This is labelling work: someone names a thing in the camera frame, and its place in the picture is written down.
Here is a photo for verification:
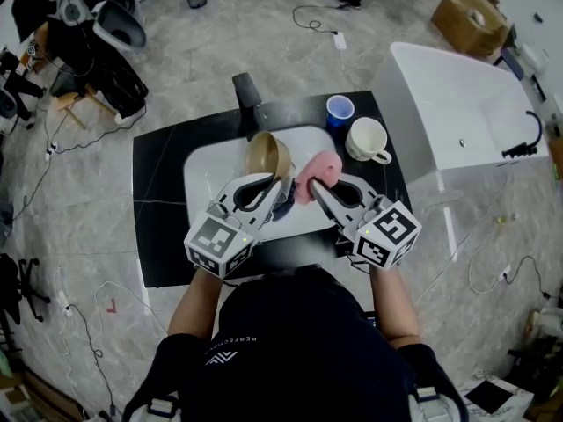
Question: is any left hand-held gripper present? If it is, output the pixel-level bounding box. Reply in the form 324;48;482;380
183;171;296;279

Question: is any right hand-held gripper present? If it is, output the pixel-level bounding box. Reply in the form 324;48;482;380
307;178;423;272

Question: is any pink cloth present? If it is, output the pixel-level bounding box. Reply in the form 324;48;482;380
295;149;344;205

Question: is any brown bowl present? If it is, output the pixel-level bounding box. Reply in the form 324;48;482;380
245;130;295;185

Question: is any person's right forearm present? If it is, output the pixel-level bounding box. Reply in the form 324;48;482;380
369;262;422;350

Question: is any person's left forearm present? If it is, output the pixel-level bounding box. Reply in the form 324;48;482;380
167;265;226;338

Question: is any white ceramic mug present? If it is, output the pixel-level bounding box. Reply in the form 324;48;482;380
344;116;393;166

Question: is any white sink basin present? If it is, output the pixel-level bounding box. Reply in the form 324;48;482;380
182;123;349;243

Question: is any blue plastic cup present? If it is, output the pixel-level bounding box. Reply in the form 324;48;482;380
325;94;356;128

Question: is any black sink faucet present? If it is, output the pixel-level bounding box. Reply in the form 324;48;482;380
231;71;266;136

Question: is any person's dark shirt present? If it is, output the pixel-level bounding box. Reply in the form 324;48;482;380
121;263;468;422

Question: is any white bathtub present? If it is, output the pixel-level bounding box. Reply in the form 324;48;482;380
372;41;552;189

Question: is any black bathtub faucet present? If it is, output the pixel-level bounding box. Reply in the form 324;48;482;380
501;110;545;160

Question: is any black bag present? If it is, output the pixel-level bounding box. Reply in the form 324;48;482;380
45;15;150;120

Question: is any brown cardboard box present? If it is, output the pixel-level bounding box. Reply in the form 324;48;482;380
429;0;512;59

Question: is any wooden stool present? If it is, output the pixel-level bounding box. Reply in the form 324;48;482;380
53;83;116;131

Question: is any grey and white seat shell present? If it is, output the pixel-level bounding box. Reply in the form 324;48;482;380
91;0;148;53

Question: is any black office chair base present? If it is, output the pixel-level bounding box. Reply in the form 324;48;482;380
16;257;52;324

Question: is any white floor cable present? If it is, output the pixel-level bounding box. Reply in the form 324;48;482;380
412;178;514;308

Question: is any black power cable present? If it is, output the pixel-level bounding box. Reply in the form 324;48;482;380
291;4;340;35

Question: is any black floor cable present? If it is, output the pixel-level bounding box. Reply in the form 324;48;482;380
11;103;148;222

